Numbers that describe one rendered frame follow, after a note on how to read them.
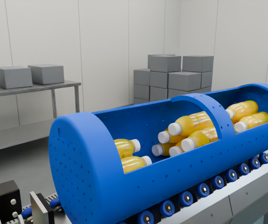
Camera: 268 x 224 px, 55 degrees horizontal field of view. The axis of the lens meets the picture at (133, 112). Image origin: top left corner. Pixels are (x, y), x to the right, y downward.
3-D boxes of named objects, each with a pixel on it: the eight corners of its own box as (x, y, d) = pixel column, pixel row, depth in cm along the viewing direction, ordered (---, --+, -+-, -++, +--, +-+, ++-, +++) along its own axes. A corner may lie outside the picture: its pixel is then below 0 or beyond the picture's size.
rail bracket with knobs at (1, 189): (25, 224, 73) (21, 191, 71) (-3, 235, 69) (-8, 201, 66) (16, 207, 81) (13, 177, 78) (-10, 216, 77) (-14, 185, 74)
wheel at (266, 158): (266, 150, 102) (262, 152, 103) (261, 153, 99) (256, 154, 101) (272, 161, 100) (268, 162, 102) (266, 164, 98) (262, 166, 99)
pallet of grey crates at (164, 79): (209, 121, 478) (214, 55, 447) (185, 132, 422) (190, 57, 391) (158, 110, 558) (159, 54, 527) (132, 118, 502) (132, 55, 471)
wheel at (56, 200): (68, 199, 72) (65, 193, 73) (52, 205, 69) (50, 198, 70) (65, 205, 75) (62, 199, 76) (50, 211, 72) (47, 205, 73)
